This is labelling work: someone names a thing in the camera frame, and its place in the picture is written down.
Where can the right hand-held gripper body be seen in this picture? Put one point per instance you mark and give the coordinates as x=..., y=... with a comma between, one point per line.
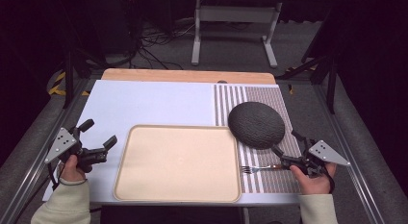
x=325, y=152

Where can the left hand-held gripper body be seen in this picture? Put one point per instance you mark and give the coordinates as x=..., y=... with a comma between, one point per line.
x=61, y=143

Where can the dark grey round plate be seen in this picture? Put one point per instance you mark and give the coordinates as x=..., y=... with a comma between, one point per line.
x=256, y=125

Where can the person's left hand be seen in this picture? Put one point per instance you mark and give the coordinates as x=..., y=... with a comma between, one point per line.
x=71, y=171

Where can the person's right hand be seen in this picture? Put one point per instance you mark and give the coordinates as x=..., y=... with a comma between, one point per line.
x=316, y=181

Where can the striped placemat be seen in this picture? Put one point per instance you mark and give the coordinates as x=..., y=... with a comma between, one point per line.
x=272, y=182

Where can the yellow and black floor tape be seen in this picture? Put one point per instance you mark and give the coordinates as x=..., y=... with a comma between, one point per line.
x=57, y=87

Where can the black stand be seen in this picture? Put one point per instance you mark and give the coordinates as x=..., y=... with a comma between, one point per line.
x=68, y=79
x=331, y=83

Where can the white board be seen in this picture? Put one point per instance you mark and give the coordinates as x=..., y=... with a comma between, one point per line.
x=144, y=102

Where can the beige tray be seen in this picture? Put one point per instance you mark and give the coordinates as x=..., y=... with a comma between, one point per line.
x=178, y=163

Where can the wooden board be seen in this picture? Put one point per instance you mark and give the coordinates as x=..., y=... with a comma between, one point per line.
x=186, y=76

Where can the white metal stand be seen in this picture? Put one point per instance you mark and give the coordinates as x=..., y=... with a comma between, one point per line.
x=237, y=14

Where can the metal frame rail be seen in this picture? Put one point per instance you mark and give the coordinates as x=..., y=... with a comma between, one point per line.
x=35, y=160
x=352, y=160

